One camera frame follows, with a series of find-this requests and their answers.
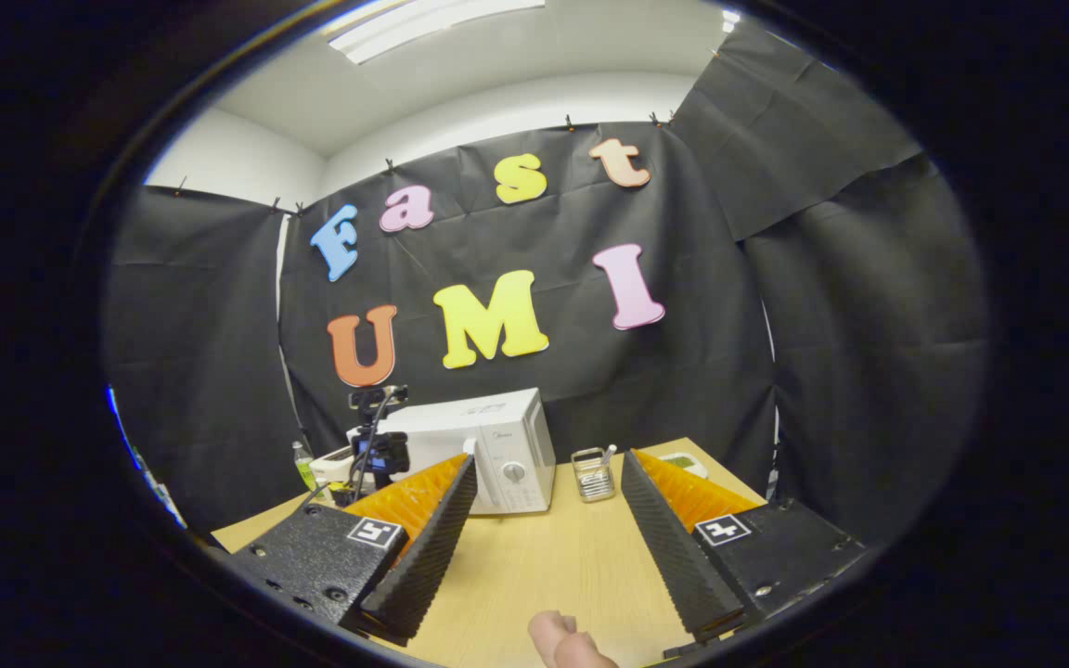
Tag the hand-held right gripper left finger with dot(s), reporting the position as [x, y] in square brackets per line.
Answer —
[423, 557]

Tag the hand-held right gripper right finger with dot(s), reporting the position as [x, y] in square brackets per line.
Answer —
[674, 557]

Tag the white microwave oven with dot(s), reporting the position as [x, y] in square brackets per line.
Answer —
[507, 436]

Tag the white toaster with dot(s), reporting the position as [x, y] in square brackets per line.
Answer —
[330, 464]

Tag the clear plastic bottle green label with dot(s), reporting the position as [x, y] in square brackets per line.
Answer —
[302, 468]

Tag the white divided plate with beans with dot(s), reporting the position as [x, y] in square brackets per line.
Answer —
[686, 462]

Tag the long ceiling light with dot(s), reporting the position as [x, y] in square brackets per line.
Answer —
[423, 23]

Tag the small ceiling light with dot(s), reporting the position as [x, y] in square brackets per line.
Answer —
[730, 17]

